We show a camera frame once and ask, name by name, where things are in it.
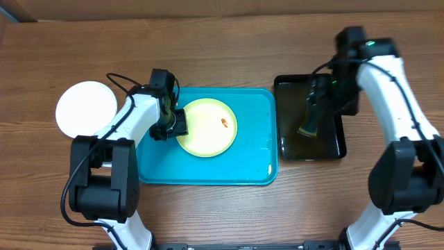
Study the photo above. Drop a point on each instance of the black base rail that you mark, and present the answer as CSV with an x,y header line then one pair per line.
x,y
308,245

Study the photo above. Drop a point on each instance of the yellow-green plate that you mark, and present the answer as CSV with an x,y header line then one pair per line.
x,y
212,128

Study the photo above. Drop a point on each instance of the white plate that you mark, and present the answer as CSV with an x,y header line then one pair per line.
x,y
85,108

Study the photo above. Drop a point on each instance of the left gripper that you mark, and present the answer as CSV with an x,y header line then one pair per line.
x,y
182,129

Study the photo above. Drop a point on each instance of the teal plastic tray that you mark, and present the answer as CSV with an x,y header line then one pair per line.
x,y
252,159

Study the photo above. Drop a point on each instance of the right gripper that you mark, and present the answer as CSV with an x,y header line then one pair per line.
x,y
318,98

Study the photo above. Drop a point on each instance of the black water tray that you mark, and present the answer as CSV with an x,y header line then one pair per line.
x,y
291,93

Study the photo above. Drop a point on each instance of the green yellow sponge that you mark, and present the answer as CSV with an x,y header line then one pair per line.
x,y
311,120

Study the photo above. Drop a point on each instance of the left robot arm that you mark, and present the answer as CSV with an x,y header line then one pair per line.
x,y
103,186

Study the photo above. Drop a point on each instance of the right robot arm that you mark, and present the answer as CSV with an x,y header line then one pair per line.
x,y
408,177

